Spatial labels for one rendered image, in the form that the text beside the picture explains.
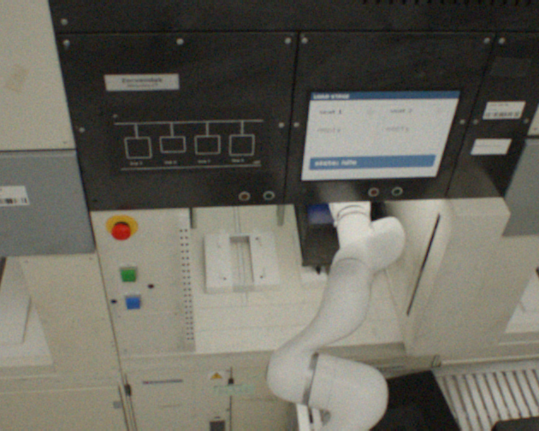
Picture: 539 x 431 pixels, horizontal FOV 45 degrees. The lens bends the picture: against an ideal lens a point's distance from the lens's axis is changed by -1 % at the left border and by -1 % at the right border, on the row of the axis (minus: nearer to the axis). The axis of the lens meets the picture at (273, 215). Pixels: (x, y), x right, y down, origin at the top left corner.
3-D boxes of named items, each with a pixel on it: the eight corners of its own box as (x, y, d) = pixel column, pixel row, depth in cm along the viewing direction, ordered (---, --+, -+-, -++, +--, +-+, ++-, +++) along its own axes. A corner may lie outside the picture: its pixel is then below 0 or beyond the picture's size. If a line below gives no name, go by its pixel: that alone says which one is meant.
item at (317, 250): (294, 275, 190) (305, 199, 167) (287, 222, 204) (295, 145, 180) (377, 272, 192) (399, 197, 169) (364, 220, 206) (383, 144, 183)
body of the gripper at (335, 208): (330, 229, 167) (326, 198, 175) (370, 229, 168) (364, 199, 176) (334, 209, 162) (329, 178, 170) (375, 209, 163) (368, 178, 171)
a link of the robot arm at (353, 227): (368, 208, 160) (332, 220, 162) (376, 249, 150) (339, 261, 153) (378, 230, 165) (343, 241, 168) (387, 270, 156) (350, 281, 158)
